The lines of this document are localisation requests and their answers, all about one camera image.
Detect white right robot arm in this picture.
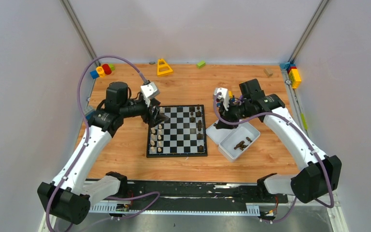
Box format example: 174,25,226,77
214,79,342,208

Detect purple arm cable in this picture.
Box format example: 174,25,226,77
45,55,161,232
213,92,335,224

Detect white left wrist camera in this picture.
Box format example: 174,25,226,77
141,82,161,107

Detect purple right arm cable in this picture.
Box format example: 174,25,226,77
213,92,335,224

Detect yellow cylinder block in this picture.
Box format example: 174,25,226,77
96,66,106,78

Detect blue grey lego bricks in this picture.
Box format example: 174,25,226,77
83,105,96,120

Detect black white chess board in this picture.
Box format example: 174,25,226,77
146,104,208,158

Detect yellow triangle toy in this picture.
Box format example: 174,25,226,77
157,58,173,76

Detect red cylinder block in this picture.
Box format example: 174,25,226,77
102,64,112,75

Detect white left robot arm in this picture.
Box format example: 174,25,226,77
37,81,168,225

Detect brown chess piece long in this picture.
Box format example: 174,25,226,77
196,120,202,131

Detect yellow lego brick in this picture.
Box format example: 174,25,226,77
288,68,301,89

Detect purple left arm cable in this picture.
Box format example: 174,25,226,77
45,55,161,232

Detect white tin box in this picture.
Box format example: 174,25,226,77
218,122,260,162

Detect green block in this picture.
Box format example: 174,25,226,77
196,60,206,69

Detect blue cube block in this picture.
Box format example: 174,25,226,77
90,70,100,79

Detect wooden brown block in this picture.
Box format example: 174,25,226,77
264,68,273,77

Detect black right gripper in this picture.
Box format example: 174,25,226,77
216,99,251,130

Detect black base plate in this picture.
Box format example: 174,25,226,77
123,180,288,205

